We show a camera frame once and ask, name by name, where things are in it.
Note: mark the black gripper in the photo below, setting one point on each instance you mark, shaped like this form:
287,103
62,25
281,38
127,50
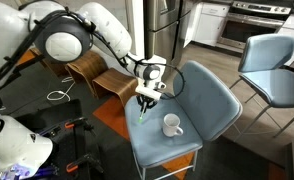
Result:
147,98

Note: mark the green white marker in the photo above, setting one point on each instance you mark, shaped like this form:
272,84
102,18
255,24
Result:
141,116

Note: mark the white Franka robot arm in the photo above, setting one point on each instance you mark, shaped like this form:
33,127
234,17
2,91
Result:
110,30

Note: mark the white ceramic mug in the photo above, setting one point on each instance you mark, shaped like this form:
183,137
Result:
170,126

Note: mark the bentwood walnut stool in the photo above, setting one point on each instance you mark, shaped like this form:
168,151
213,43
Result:
113,83
87,66

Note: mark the orange black bar clamp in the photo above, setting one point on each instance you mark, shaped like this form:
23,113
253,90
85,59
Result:
82,161
74,124

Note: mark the stainless steel refrigerator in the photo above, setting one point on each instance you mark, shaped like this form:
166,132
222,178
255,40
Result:
163,30

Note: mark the black robot stand platform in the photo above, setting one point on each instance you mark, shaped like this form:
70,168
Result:
60,113

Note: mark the white kitchen cabinet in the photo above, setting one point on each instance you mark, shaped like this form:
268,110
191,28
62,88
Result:
208,23

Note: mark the stainless steel oven range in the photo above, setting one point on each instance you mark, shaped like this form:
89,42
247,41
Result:
250,28

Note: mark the light blue bar chair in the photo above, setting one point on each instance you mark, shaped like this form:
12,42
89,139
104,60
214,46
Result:
267,53

